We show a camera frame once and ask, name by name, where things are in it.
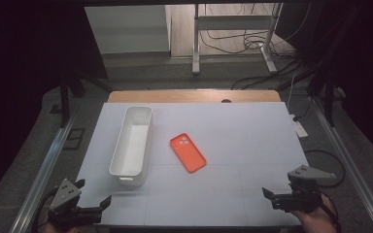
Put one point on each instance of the white power strip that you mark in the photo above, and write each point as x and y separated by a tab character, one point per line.
299	127

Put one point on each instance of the person's right hand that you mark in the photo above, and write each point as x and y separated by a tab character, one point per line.
317	221

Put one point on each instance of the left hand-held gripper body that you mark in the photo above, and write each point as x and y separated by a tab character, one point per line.
65	197

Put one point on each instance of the person's left hand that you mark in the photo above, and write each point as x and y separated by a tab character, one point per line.
58	231

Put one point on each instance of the black metal stand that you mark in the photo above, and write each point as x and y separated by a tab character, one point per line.
65	97
328	97

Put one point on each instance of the black curtain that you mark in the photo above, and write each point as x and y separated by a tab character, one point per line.
19	64
362	64

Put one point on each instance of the aluminium rail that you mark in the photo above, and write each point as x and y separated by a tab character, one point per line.
42	174
349	168

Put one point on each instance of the white panel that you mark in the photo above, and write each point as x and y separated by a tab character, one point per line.
126	29

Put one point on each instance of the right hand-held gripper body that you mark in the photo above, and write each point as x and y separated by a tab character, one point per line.
304	194

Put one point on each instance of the orange phone case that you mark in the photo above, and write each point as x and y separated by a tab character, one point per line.
188	155

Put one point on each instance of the white plastic storage box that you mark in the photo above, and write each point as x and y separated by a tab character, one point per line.
131	152

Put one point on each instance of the white metal desk frame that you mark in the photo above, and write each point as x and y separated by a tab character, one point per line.
195	39

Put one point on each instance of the white table cover board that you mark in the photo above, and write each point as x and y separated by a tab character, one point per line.
233	136

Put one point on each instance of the wooden table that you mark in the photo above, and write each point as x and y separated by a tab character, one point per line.
181	96

